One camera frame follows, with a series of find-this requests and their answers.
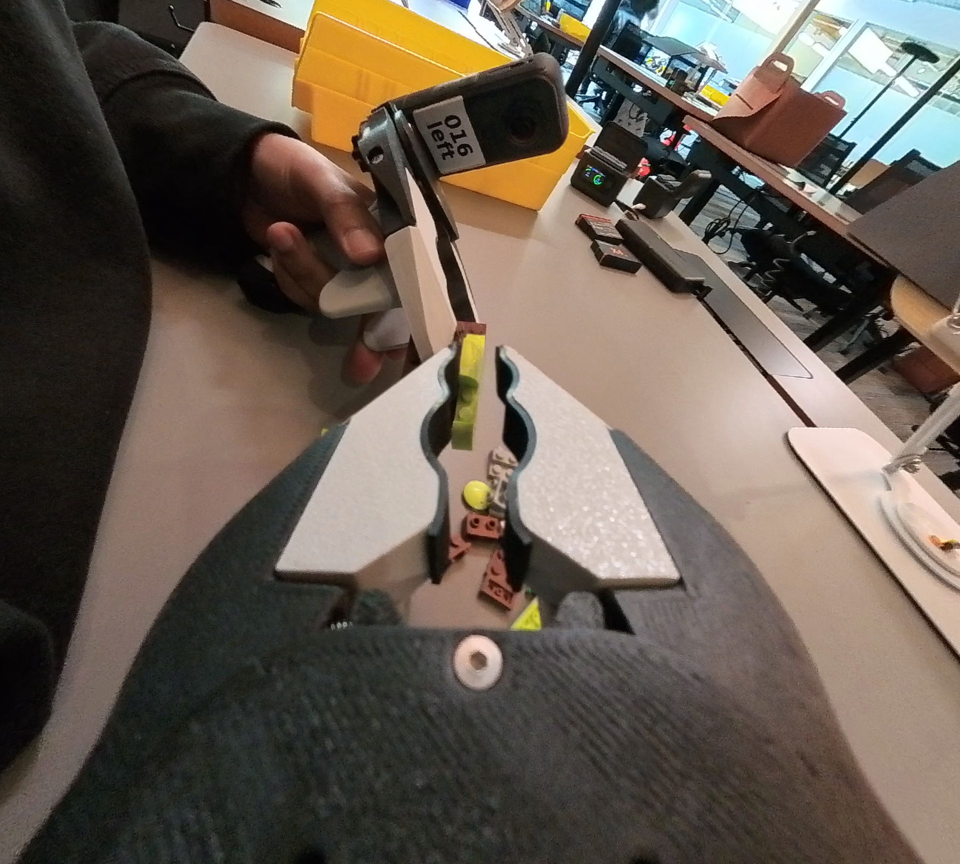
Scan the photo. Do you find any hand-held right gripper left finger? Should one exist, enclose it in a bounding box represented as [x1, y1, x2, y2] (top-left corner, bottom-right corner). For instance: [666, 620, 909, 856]
[275, 343, 462, 599]

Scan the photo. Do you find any black metal pole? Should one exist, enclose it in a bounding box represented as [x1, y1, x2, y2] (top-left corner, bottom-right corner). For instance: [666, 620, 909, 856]
[564, 0, 669, 102]

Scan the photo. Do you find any person's left hand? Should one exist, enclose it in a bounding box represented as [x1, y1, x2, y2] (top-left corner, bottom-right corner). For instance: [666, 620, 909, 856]
[241, 133, 412, 387]

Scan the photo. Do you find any black charging case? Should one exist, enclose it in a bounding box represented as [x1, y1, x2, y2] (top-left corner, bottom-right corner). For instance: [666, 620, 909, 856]
[570, 122, 648, 207]

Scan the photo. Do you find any pile of toy bricks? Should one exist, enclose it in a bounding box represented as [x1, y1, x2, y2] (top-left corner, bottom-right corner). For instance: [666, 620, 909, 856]
[447, 448, 543, 631]

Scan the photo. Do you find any black desk cable cover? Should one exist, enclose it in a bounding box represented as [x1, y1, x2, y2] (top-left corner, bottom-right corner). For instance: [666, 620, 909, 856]
[701, 294, 815, 380]

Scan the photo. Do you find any black monitor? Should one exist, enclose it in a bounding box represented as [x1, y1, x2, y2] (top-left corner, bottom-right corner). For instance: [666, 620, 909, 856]
[847, 163, 960, 310]

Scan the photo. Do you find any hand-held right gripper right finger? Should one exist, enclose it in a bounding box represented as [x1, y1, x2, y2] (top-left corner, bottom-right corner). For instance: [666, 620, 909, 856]
[496, 345, 684, 606]

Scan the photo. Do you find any lime and brown brick assembly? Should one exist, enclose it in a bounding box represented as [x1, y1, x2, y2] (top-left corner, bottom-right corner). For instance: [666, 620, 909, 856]
[450, 324, 489, 453]

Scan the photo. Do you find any black floor lamp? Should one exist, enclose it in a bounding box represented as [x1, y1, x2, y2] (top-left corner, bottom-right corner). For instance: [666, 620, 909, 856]
[836, 41, 942, 153]

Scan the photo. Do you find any yellow plastic bin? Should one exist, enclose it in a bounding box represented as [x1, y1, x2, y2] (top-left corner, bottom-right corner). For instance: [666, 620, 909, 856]
[291, 0, 597, 211]

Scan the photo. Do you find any person's left forearm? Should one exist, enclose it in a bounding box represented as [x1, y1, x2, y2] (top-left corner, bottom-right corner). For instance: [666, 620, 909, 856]
[71, 20, 301, 258]

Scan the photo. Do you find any flat black power bank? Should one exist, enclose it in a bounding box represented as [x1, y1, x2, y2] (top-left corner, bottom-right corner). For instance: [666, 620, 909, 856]
[615, 218, 710, 294]

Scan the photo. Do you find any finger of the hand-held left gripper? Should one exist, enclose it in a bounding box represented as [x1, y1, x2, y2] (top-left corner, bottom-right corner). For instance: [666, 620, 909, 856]
[384, 189, 462, 363]
[435, 234, 480, 327]

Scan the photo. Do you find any wooden desk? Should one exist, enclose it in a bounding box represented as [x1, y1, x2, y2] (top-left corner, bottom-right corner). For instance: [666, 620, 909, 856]
[682, 114, 864, 235]

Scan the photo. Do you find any white lamp base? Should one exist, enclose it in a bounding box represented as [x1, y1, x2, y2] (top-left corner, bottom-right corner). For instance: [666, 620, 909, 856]
[787, 427, 960, 655]

